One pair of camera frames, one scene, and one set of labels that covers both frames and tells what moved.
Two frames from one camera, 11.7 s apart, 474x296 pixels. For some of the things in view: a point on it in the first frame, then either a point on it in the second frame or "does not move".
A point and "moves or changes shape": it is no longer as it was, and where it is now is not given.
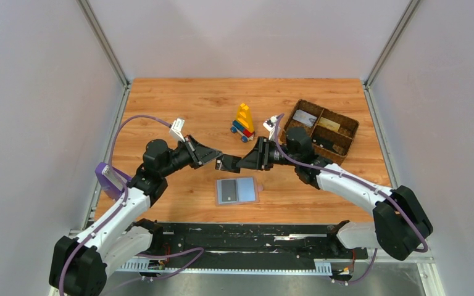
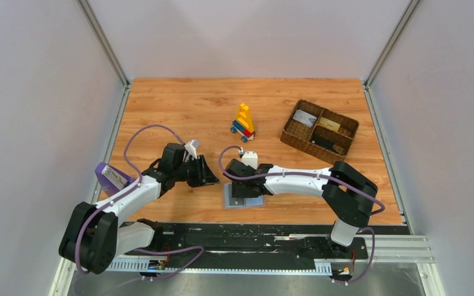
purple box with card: (110, 184) does not move
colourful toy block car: (243, 126) does not move
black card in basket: (324, 142) does not move
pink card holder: (247, 190) moves or changes shape
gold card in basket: (328, 124) does not move
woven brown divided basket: (332, 133) does not move
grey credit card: (229, 190) to (236, 201)
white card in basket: (304, 117) does not move
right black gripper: (265, 153) to (242, 189)
